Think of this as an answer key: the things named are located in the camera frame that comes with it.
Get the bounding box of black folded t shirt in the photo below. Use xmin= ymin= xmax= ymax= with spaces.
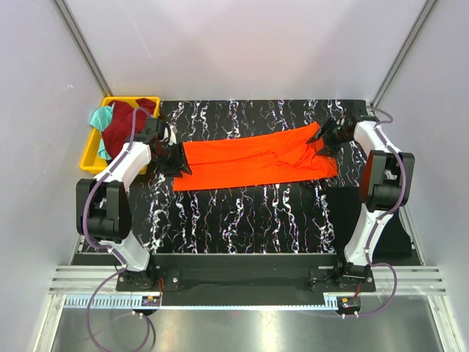
xmin=325 ymin=186 xmax=414 ymax=265

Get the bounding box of aluminium frame post right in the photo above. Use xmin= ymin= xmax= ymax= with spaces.
xmin=370 ymin=0 xmax=440 ymax=108

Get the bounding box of teal t shirt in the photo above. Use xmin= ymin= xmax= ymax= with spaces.
xmin=89 ymin=105 xmax=114 ymax=161

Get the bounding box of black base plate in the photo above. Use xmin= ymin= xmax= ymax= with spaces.
xmin=71 ymin=252 xmax=422 ymax=307

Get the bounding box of slotted cable duct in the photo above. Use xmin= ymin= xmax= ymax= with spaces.
xmin=64 ymin=293 xmax=338 ymax=311

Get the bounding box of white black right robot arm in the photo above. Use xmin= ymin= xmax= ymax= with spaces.
xmin=307 ymin=115 xmax=415 ymax=269

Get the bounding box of aluminium frame post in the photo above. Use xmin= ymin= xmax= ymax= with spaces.
xmin=51 ymin=0 xmax=113 ymax=97
xmin=370 ymin=0 xmax=440 ymax=108

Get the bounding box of orange t shirt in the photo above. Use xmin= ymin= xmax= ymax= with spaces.
xmin=173 ymin=122 xmax=338 ymax=191

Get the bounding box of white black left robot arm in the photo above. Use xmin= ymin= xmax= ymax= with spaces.
xmin=75 ymin=117 xmax=192 ymax=273

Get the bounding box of black marble pattern mat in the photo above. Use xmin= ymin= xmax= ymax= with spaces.
xmin=128 ymin=100 xmax=366 ymax=254

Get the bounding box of dark red t shirt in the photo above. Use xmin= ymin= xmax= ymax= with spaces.
xmin=102 ymin=98 xmax=156 ymax=160

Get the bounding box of yellow plastic bin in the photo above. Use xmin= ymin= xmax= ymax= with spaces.
xmin=80 ymin=96 xmax=160 ymax=175

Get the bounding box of aluminium frame post left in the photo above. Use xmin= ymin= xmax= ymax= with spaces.
xmin=51 ymin=0 xmax=113 ymax=97

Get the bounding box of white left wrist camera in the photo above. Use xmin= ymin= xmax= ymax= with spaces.
xmin=163 ymin=124 xmax=177 ymax=145

